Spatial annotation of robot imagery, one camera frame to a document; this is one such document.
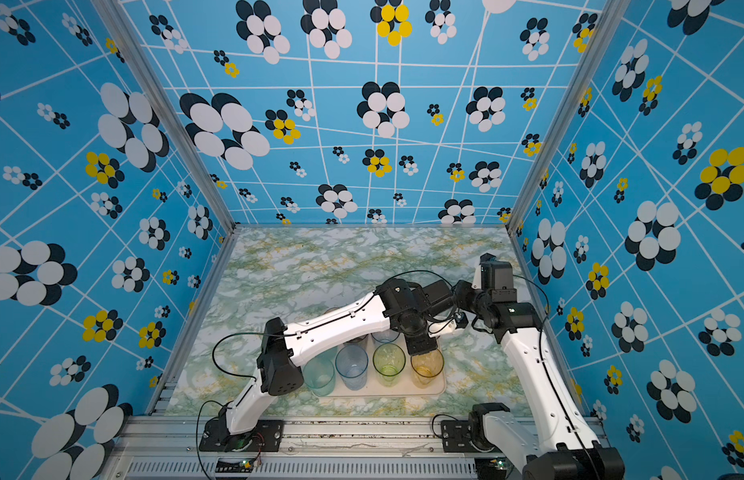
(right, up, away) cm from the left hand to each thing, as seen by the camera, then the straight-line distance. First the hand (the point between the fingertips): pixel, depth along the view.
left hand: (431, 343), depth 74 cm
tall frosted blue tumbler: (-21, -9, +9) cm, 24 cm away
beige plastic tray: (-6, -14, +7) cm, 17 cm away
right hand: (+9, +12, +5) cm, 16 cm away
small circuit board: (+14, -28, -4) cm, 32 cm away
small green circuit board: (-49, -30, -2) cm, 58 cm away
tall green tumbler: (-10, -4, -1) cm, 11 cm away
